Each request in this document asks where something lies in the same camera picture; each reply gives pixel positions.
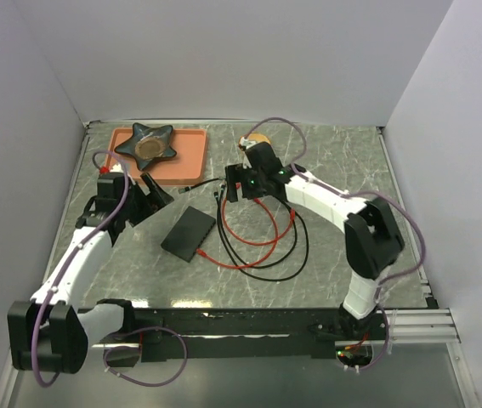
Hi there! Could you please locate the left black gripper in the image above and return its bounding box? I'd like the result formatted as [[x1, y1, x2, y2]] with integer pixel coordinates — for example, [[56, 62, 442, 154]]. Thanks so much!
[[119, 172, 173, 226]]

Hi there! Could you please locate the red ethernet cable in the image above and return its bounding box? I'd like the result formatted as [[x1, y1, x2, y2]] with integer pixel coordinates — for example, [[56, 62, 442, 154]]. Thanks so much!
[[196, 197, 297, 269]]

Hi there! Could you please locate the black network switch box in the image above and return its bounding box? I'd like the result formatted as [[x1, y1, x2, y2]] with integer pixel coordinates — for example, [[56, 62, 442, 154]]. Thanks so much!
[[161, 207, 216, 263]]

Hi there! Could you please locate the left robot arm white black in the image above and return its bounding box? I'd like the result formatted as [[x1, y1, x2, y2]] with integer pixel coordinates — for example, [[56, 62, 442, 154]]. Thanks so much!
[[7, 172, 173, 375]]

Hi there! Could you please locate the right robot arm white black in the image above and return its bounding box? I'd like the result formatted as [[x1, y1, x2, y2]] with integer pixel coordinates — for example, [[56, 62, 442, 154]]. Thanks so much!
[[225, 142, 405, 339]]

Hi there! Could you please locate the small yellow bowl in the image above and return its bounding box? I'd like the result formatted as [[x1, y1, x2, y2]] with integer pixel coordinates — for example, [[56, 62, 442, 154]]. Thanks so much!
[[238, 133, 271, 150]]

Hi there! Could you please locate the salmon rectangular tray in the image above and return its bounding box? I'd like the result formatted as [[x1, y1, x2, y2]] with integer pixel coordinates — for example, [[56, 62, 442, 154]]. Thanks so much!
[[108, 127, 208, 187]]

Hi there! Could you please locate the dark star-shaped dish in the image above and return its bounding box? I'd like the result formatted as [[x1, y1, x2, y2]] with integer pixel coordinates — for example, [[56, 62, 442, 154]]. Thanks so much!
[[114, 122, 177, 172]]

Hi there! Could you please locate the black ethernet cable inner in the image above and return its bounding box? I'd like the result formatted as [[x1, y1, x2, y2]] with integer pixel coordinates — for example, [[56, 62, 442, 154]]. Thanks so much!
[[179, 176, 299, 269]]

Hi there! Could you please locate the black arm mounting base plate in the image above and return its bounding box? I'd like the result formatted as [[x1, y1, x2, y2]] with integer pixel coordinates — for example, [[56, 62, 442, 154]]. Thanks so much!
[[85, 306, 388, 363]]

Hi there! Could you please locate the aluminium frame rail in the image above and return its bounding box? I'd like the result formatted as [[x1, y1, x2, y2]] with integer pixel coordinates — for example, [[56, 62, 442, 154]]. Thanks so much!
[[10, 309, 462, 349]]

